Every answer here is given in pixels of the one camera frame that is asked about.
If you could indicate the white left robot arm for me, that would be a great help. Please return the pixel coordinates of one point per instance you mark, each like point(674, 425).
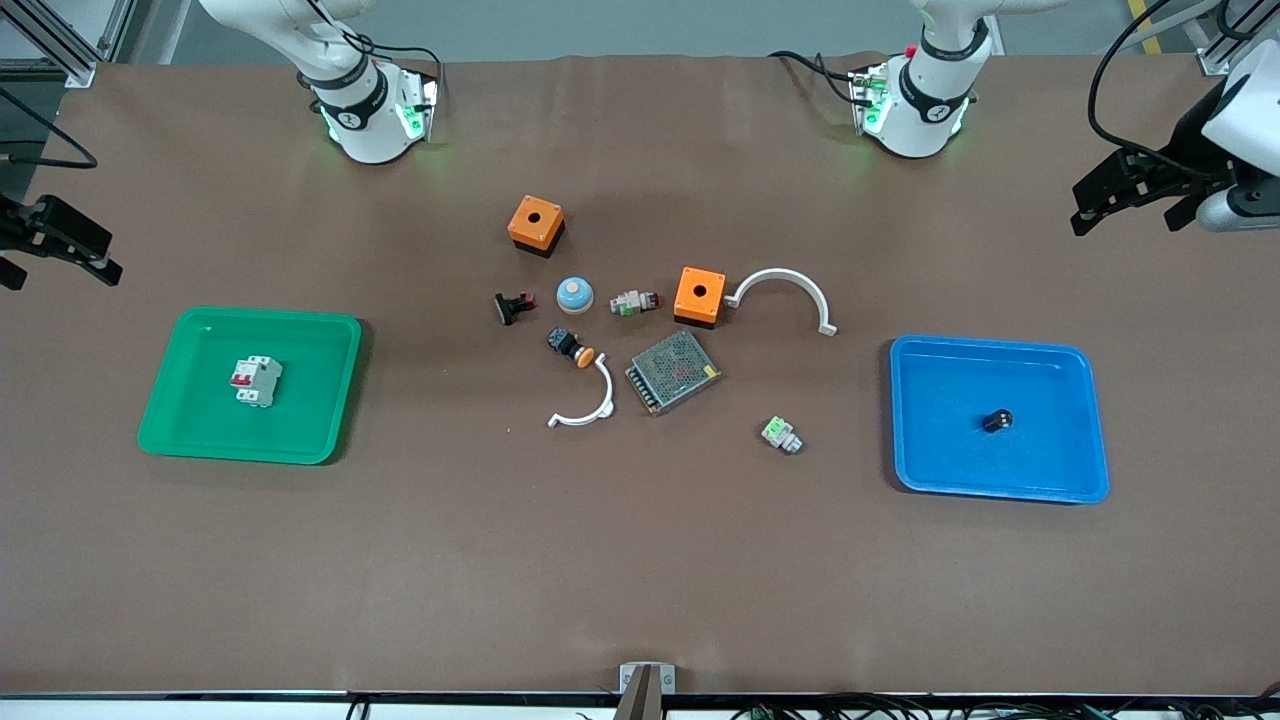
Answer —
point(915, 120)

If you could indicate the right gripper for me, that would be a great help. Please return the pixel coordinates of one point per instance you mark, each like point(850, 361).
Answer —
point(22, 230)

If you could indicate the left base connector box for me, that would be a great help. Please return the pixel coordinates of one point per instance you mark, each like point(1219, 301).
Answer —
point(868, 100)

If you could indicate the white red circuit breaker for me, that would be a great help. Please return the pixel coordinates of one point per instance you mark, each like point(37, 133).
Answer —
point(262, 385)

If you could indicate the small white semicircular clamp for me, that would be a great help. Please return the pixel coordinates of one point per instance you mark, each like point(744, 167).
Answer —
point(606, 390)

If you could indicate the metal mesh power supply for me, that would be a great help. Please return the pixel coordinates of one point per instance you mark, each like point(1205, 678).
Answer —
point(673, 372)

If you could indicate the orange mushroom push button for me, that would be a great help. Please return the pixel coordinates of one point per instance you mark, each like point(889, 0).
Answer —
point(568, 345)

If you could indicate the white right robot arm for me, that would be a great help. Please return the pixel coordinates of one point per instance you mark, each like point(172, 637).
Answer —
point(365, 125)

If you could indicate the black red switch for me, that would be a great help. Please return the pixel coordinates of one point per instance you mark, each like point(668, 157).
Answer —
point(512, 308)

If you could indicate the large white semicircular clamp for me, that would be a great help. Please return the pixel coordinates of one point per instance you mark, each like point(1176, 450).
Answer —
point(790, 274)

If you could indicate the blue dome button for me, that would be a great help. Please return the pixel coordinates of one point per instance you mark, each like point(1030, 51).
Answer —
point(575, 294)

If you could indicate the base connector box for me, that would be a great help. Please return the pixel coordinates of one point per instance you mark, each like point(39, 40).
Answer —
point(420, 110)
point(868, 100)

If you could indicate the small black capacitor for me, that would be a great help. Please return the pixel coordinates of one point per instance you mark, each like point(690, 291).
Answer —
point(996, 420)

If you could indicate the red green indicator lamp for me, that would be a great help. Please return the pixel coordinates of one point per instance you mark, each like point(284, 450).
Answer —
point(632, 302)

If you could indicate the green plastic tray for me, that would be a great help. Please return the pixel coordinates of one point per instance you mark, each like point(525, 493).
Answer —
point(300, 420)

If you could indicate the grey metal bracket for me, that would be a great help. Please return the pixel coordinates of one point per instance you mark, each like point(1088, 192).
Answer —
point(668, 678)

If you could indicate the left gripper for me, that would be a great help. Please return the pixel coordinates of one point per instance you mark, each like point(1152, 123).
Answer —
point(1186, 137)

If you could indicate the aluminium frame profile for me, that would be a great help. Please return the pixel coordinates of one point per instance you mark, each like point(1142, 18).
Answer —
point(60, 45)
point(1215, 45)

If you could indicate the blue plastic tray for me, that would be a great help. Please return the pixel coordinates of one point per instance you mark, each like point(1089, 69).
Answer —
point(950, 440)

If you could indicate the green white push button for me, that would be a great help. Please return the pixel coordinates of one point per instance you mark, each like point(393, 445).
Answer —
point(780, 434)

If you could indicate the orange black button box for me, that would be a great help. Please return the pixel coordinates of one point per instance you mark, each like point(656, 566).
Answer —
point(535, 220)
point(699, 292)

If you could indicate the right base connector box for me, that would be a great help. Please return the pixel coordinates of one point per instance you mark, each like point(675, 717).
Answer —
point(420, 110)

